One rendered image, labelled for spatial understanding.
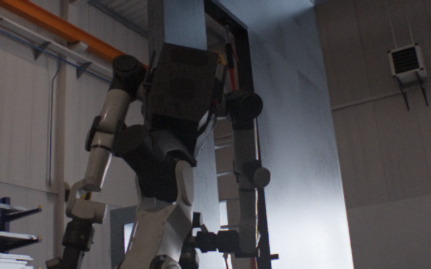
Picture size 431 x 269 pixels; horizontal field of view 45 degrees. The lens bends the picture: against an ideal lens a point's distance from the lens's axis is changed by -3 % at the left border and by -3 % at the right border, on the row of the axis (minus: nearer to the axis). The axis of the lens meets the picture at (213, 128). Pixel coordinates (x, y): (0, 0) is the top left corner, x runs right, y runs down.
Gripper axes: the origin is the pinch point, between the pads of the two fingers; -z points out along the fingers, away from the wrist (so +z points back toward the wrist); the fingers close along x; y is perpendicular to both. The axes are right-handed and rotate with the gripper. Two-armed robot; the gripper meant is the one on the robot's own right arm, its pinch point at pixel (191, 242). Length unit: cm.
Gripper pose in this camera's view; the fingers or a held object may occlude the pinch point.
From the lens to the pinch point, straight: 216.8
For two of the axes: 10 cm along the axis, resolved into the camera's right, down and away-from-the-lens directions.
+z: 9.8, -0.7, -2.1
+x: -2.1, -6.1, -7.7
